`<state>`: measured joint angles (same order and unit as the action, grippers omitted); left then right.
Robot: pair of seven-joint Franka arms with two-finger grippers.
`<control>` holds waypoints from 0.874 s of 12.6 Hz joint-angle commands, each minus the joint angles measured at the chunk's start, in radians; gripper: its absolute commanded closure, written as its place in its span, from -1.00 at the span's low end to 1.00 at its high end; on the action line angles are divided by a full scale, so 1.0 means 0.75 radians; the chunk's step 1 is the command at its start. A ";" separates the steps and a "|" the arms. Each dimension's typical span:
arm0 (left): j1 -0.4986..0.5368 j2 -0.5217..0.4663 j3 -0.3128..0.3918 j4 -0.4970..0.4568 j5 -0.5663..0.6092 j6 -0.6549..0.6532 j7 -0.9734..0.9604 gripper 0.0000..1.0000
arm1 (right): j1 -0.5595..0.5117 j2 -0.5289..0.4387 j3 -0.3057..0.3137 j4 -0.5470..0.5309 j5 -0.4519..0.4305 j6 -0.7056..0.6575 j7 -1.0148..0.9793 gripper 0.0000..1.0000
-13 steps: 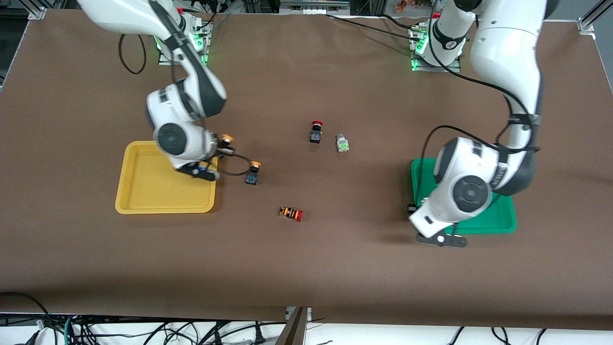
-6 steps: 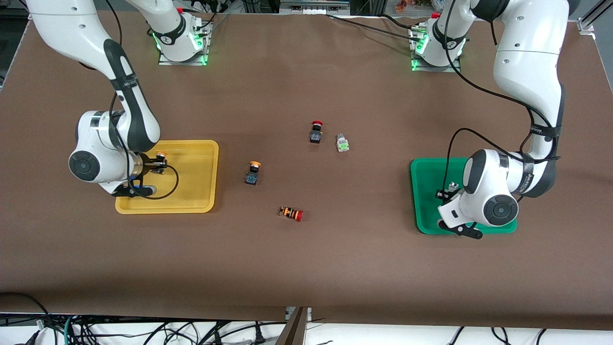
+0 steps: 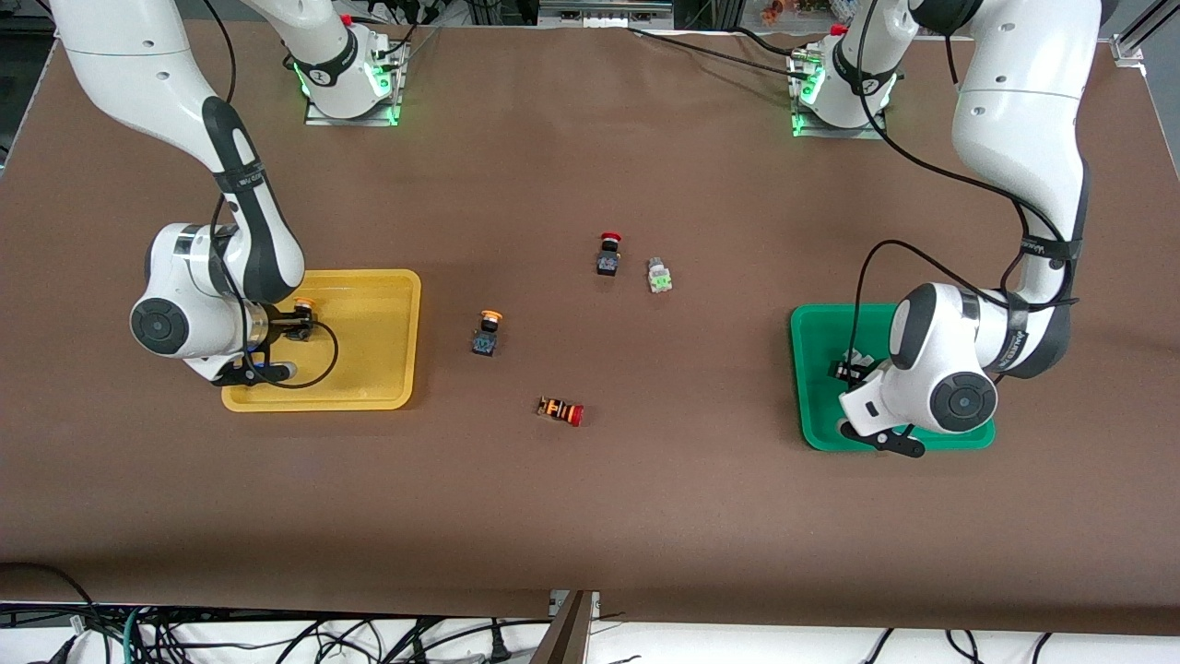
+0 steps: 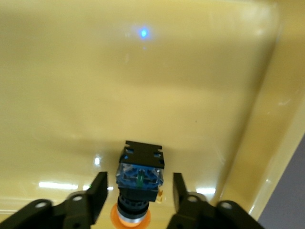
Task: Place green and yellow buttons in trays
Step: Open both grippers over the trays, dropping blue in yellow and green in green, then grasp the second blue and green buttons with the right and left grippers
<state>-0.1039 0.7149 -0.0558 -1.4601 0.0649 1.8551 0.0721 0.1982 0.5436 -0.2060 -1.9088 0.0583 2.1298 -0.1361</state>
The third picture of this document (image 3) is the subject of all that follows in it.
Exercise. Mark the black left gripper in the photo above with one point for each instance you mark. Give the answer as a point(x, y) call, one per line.
point(849, 371)

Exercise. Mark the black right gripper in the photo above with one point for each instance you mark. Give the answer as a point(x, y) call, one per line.
point(281, 326)

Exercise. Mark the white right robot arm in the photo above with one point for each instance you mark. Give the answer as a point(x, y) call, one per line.
point(138, 74)

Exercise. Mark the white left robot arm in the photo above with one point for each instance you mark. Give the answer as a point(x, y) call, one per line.
point(1014, 92)

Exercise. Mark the green plastic tray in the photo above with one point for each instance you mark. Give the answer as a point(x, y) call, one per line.
point(830, 406)

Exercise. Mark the yellow plastic tray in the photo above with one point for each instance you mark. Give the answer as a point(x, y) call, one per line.
point(369, 341)

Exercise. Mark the red button black body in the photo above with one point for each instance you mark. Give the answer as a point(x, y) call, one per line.
point(607, 258)

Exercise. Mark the red button orange body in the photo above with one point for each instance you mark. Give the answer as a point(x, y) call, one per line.
point(560, 410)

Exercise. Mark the black power plug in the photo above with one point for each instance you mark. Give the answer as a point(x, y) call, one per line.
point(499, 653)

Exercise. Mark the silver metal box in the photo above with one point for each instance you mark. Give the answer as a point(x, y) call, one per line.
point(604, 11)

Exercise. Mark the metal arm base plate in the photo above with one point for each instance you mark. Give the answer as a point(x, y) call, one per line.
point(839, 134)
point(387, 119)

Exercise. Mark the aluminium frame post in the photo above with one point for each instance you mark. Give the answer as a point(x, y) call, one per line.
point(564, 638)

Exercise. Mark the aluminium frame profile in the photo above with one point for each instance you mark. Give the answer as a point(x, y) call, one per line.
point(1132, 41)

